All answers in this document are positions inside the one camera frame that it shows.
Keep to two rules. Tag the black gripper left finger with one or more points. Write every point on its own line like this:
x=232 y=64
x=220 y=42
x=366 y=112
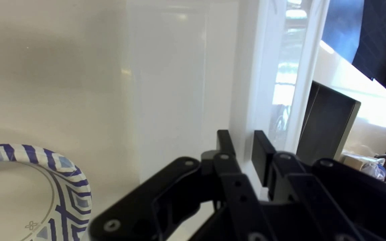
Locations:
x=226 y=156

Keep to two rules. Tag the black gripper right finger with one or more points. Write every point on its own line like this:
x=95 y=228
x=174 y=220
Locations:
x=261 y=156

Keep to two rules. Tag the clear plastic storage bin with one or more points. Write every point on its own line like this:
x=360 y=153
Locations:
x=182 y=62

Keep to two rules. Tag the dark kitchen sink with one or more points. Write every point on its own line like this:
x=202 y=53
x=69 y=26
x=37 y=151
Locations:
x=327 y=123

